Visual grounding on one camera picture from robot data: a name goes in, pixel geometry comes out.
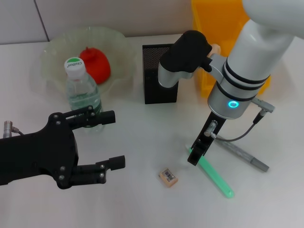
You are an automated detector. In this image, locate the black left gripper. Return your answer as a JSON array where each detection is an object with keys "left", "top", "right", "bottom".
[{"left": 0, "top": 105, "right": 126, "bottom": 190}]

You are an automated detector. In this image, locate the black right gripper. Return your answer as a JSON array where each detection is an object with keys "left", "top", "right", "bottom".
[{"left": 187, "top": 111, "right": 227, "bottom": 166}]

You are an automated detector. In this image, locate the green pen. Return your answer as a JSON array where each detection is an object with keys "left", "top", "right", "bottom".
[{"left": 185, "top": 145, "right": 235, "bottom": 199}]

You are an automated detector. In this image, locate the beige eraser with barcode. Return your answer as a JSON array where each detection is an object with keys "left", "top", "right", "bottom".
[{"left": 158, "top": 167, "right": 179, "bottom": 188}]

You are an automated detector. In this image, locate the clear green-label water bottle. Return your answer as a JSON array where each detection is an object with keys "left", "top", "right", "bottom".
[{"left": 63, "top": 57, "right": 105, "bottom": 133}]

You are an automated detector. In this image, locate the white paper ball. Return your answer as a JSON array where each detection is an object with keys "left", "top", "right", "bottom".
[{"left": 209, "top": 44, "right": 221, "bottom": 57}]

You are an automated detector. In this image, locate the grey glitter pen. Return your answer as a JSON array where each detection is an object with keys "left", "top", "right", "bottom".
[{"left": 215, "top": 135, "right": 270, "bottom": 172}]

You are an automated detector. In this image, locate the black mesh pen holder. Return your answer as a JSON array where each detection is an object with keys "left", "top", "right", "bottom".
[{"left": 142, "top": 43, "right": 181, "bottom": 105}]

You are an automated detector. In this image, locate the pale green glass fruit plate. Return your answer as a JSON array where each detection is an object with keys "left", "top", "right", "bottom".
[{"left": 39, "top": 26, "right": 134, "bottom": 103}]

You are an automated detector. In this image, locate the yellow plastic bin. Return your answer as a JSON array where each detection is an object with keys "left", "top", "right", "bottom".
[{"left": 191, "top": 0, "right": 271, "bottom": 98}]

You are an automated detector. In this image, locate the right wrist cable with connector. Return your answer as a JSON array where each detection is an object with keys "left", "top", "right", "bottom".
[{"left": 204, "top": 98, "right": 276, "bottom": 143}]

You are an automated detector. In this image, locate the wrist cable with connector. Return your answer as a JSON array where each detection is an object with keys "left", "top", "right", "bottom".
[
  {"left": 204, "top": 98, "right": 276, "bottom": 143},
  {"left": 2, "top": 121, "right": 24, "bottom": 139}
]

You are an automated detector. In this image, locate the left wrist cable with connector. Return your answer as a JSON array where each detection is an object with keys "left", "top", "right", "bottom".
[{"left": 2, "top": 121, "right": 24, "bottom": 139}]

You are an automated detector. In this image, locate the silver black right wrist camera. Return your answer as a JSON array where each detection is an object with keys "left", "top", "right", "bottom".
[{"left": 157, "top": 30, "right": 213, "bottom": 88}]

